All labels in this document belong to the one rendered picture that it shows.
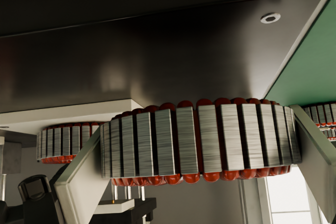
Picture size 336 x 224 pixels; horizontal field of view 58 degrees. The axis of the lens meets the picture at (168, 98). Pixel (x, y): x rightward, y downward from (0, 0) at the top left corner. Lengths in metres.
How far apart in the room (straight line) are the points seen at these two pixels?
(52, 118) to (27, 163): 0.41
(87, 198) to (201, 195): 0.44
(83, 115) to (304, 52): 0.20
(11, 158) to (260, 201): 0.41
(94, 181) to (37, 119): 0.15
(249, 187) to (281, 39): 0.27
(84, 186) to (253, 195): 0.30
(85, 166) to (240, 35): 0.10
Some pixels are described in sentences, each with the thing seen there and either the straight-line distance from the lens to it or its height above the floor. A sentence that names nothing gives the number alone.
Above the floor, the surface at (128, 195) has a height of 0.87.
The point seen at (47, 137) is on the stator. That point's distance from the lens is 0.34.
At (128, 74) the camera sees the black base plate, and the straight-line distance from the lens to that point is 0.21.
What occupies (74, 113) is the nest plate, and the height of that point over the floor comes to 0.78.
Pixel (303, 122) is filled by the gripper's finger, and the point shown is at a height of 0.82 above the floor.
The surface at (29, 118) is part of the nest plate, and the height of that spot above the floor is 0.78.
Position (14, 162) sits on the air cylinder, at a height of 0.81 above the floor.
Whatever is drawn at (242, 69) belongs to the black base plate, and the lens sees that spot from 0.22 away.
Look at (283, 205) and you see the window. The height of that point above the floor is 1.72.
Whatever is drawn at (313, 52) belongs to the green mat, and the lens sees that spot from 0.28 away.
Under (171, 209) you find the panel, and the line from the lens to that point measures 0.60.
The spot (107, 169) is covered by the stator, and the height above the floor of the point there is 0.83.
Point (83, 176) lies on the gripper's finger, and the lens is 0.16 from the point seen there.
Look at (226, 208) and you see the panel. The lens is 0.59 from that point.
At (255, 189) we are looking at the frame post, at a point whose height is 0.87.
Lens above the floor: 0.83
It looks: 13 degrees down
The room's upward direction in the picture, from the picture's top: 176 degrees clockwise
